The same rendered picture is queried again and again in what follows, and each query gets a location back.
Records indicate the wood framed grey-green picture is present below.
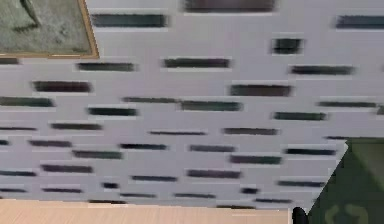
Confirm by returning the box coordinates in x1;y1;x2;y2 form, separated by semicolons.
0;0;100;60

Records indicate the dark green bin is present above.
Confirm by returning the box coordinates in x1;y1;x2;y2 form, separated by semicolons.
305;137;384;224

